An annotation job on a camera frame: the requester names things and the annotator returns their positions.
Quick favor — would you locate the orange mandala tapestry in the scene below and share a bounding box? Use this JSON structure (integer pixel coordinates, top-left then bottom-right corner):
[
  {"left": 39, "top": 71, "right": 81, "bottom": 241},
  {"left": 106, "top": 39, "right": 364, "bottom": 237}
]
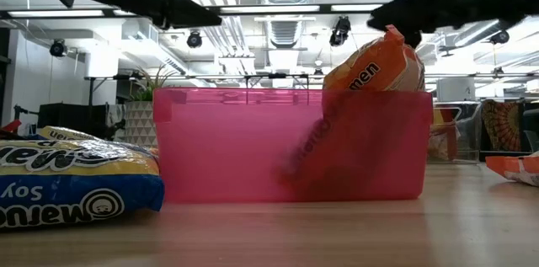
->
[{"left": 481, "top": 98, "right": 526, "bottom": 154}]

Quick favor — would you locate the pink plastic bin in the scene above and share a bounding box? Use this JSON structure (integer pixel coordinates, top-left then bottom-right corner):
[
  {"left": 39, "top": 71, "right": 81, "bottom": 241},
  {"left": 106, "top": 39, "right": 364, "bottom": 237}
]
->
[{"left": 152, "top": 87, "right": 434, "bottom": 205}]

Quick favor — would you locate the clear plastic bin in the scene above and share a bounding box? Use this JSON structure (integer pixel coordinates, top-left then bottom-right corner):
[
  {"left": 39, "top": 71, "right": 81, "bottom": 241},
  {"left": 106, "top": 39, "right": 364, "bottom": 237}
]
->
[{"left": 427, "top": 100, "right": 483, "bottom": 165}]

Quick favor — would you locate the dark teal chair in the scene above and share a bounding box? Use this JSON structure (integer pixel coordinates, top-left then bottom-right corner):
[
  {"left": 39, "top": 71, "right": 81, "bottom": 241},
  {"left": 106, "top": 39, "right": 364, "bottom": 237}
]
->
[{"left": 521, "top": 109, "right": 539, "bottom": 154}]

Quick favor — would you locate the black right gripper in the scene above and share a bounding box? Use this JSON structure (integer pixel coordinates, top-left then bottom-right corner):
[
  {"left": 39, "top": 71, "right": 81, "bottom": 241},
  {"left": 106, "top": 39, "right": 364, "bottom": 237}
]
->
[{"left": 366, "top": 0, "right": 527, "bottom": 49}]

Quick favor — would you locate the black ceiling spotlight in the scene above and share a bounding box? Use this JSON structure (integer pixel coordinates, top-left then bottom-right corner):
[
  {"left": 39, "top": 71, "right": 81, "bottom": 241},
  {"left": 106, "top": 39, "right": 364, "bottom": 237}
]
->
[
  {"left": 488, "top": 29, "right": 511, "bottom": 45},
  {"left": 186, "top": 30, "right": 204, "bottom": 49},
  {"left": 49, "top": 38, "right": 68, "bottom": 58},
  {"left": 328, "top": 16, "right": 353, "bottom": 48}
]

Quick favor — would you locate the succulent in white patterned pot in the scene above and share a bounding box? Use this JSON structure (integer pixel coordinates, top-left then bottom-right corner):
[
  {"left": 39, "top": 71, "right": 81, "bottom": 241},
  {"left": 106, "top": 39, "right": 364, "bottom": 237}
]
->
[{"left": 125, "top": 64, "right": 178, "bottom": 150}]

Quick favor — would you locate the red Maruchan roast beef packet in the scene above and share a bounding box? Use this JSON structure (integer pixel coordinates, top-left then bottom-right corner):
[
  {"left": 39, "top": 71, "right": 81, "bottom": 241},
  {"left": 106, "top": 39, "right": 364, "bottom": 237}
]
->
[
  {"left": 0, "top": 119, "right": 22, "bottom": 140},
  {"left": 431, "top": 108, "right": 458, "bottom": 131}
]

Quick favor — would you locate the white box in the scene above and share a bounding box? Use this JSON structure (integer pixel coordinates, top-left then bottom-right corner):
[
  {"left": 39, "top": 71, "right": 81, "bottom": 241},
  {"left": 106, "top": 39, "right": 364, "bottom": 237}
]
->
[{"left": 435, "top": 77, "right": 477, "bottom": 103}]

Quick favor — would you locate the black cabinet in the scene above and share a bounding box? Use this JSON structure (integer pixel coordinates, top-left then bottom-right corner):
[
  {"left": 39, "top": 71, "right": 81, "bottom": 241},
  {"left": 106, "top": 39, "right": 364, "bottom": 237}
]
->
[{"left": 37, "top": 102, "right": 127, "bottom": 142}]

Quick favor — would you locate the blue Maruchan soy sauce packet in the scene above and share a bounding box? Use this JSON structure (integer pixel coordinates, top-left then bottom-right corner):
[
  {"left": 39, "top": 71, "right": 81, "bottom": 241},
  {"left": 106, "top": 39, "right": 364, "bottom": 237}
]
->
[{"left": 0, "top": 138, "right": 166, "bottom": 230}]

